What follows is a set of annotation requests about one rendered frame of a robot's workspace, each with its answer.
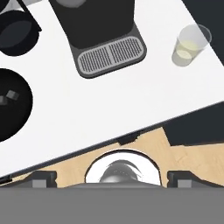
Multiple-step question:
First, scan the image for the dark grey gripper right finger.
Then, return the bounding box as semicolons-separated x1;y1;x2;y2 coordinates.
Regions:
166;170;224;189

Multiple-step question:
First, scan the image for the black ice bowl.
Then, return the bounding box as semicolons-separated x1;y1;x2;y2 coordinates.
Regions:
0;67;34;144

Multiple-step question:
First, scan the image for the dark cupboard handle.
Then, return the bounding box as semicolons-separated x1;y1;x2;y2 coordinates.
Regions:
115;131;142;146

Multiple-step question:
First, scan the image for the black round pot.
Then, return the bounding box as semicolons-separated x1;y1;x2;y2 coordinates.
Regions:
0;0;43;58

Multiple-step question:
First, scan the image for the white round thing, grey dome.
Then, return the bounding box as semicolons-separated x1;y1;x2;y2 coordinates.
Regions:
84;149;163;186

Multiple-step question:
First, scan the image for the dark cupboard front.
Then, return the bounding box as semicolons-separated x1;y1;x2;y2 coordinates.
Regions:
161;101;224;147

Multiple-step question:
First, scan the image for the clear glass of lemonade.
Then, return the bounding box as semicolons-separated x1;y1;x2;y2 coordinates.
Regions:
171;24;213;68

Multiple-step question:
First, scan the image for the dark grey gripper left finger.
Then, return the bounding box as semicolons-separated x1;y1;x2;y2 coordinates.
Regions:
10;170;58;189

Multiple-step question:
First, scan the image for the black coffee machine, grey tray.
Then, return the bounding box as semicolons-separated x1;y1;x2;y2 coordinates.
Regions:
47;0;148;80

